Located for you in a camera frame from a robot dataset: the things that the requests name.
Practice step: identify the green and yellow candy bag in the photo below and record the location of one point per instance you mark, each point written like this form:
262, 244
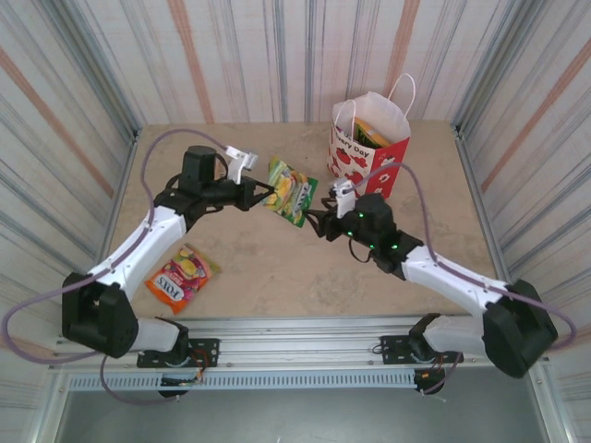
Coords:
288, 189

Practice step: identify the orange Fox's candy bag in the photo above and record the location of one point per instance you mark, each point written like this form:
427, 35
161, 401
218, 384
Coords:
182, 279

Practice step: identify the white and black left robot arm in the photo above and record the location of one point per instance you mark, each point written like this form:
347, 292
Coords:
138, 249

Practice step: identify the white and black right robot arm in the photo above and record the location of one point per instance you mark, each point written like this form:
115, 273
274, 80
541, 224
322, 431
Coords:
443, 277

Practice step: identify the red and white paper bag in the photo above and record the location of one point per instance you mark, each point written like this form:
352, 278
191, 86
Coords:
355, 159

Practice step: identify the aluminium side rail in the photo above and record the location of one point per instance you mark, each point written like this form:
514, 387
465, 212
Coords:
474, 184
124, 180

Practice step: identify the aluminium rail frame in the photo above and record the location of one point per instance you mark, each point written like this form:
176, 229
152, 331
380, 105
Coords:
300, 341

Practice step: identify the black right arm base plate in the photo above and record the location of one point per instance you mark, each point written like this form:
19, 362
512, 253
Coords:
392, 348

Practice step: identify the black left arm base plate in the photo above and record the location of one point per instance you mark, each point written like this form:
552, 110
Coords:
208, 353

